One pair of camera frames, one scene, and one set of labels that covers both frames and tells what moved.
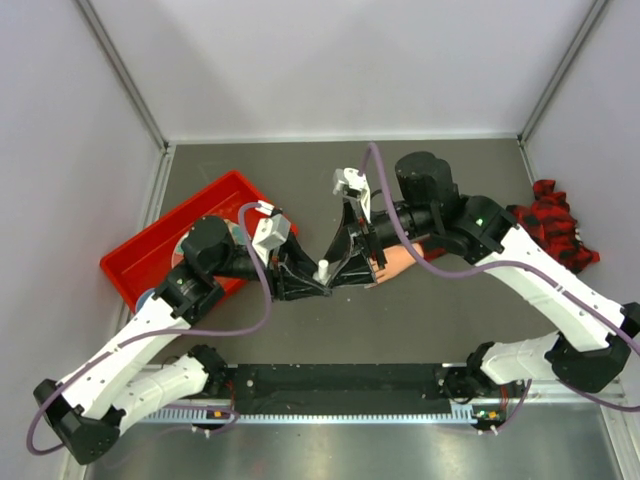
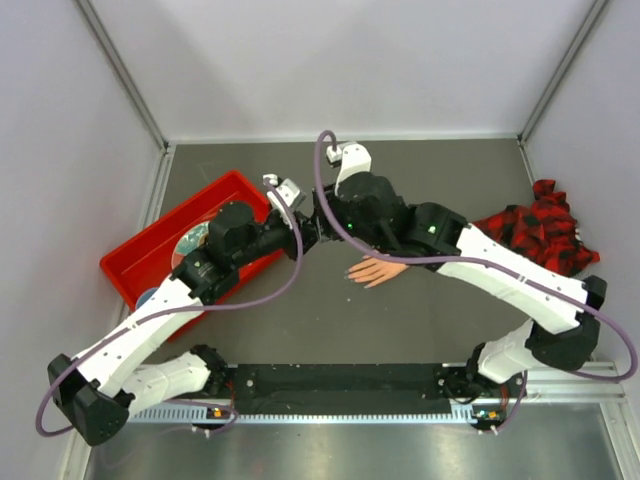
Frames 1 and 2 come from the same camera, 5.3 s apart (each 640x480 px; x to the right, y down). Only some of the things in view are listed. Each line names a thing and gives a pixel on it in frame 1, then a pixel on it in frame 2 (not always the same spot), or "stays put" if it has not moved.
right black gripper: [352, 229] -> [325, 222]
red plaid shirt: [550, 216] stays put
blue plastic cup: [144, 296] stays put
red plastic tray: [139, 265] stays put
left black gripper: [292, 254] -> [308, 232]
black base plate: [340, 389] stays put
